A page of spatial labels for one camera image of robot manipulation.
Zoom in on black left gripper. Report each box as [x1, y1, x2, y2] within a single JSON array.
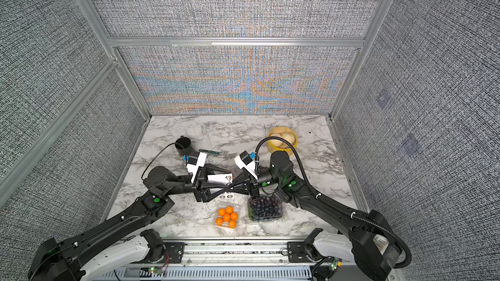
[[164, 165, 230, 205]]

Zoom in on white fruit sticker sheet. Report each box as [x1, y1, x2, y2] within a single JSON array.
[[208, 174, 233, 196]]

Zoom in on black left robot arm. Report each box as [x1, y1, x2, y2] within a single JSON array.
[[27, 164, 235, 280]]

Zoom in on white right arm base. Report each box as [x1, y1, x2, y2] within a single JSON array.
[[304, 228, 354, 263]]

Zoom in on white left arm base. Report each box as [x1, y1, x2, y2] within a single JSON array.
[[81, 229, 165, 280]]

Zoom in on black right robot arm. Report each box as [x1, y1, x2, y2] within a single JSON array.
[[230, 151, 412, 280]]

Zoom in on clear box of blueberries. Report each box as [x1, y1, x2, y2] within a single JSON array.
[[247, 194, 285, 224]]

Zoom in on clear box of oranges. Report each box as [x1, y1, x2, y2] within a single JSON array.
[[212, 202, 242, 230]]

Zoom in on black metal cup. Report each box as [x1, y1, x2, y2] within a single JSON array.
[[174, 136, 193, 157]]

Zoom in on yellow bamboo steamer basket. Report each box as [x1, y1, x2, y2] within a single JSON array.
[[267, 126, 299, 156]]

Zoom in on left steamed bun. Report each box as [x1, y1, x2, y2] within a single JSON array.
[[268, 132, 283, 147]]

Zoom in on steamed bun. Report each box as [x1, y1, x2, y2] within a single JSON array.
[[268, 132, 283, 147], [281, 131, 296, 144]]

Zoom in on right steamed bun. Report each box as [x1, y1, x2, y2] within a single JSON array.
[[281, 131, 296, 144]]

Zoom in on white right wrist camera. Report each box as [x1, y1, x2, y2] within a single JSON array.
[[234, 151, 258, 180]]

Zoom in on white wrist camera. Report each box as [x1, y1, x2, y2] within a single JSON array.
[[234, 151, 258, 180], [183, 151, 207, 183]]

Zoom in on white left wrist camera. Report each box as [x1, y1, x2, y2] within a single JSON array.
[[183, 151, 207, 183]]

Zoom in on thin black left cable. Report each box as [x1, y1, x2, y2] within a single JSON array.
[[140, 142, 184, 180]]

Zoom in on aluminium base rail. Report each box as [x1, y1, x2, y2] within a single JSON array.
[[93, 237, 391, 281]]

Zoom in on black corrugated right cable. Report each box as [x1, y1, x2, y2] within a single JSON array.
[[254, 136, 413, 269]]

